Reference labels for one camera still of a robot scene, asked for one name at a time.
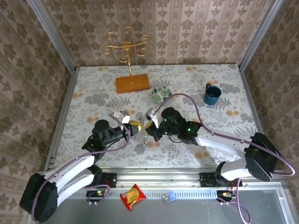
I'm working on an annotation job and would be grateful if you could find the perforated grey cable duct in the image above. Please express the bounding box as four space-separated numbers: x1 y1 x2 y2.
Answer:
38 189 221 199

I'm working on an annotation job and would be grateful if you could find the aluminium table rail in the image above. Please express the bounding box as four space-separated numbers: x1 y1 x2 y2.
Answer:
45 67 79 165
237 65 263 138

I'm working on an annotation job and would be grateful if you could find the dark blue mug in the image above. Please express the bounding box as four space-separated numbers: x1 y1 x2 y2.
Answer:
202 83 222 105

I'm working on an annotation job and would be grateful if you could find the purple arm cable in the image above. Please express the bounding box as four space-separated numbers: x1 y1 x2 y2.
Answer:
30 112 131 222
155 93 296 177

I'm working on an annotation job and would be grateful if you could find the aluminium front rail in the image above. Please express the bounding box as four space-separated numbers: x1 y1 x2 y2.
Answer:
45 164 288 189

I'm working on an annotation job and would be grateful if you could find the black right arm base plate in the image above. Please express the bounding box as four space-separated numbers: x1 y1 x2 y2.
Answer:
199 172 243 188

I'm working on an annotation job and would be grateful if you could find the grey metal plate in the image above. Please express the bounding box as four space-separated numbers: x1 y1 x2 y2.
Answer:
22 189 294 224

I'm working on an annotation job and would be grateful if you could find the aluminium frame post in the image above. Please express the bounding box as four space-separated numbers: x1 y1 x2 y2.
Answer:
237 0 285 70
26 0 78 73

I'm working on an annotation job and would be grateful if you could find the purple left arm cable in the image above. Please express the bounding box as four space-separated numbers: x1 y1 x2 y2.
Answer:
30 112 131 222

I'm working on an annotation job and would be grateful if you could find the red snack packet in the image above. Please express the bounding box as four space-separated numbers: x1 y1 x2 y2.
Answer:
119 183 147 211

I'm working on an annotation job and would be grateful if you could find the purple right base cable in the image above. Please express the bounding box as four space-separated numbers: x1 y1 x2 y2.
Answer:
218 178 252 224

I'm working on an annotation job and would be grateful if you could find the aluminium left frame post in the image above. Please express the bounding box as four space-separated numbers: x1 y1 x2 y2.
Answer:
26 0 78 73

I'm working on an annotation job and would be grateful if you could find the left small circuit board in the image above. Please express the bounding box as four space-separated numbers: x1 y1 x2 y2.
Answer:
86 190 108 203

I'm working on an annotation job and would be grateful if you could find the large metal keyring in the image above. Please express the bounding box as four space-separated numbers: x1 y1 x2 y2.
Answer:
139 118 149 150

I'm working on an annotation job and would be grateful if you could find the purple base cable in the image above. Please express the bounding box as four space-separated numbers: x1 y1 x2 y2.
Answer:
218 178 252 224
80 184 110 206

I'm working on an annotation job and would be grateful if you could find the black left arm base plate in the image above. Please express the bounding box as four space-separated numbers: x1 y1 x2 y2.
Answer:
76 172 117 189

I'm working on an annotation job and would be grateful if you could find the aluminium right frame post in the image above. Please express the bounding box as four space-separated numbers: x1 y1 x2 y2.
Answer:
237 0 285 70

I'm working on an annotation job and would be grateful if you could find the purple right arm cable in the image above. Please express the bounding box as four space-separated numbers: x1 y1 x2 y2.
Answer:
155 93 296 177

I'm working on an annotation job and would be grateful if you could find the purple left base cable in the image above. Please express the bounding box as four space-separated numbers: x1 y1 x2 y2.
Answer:
80 184 110 206

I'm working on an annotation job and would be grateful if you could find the aluminium left table rail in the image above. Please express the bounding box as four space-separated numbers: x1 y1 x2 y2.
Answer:
45 67 79 165

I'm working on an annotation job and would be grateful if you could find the gold wire stand wooden base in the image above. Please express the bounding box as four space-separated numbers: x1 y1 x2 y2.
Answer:
102 26 150 94

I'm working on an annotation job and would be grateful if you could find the green leaf pattern bowl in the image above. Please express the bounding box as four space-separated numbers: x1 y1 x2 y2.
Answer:
150 85 173 103

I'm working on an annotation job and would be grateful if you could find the aluminium right table rail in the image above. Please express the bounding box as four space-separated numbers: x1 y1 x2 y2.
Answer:
237 65 263 138

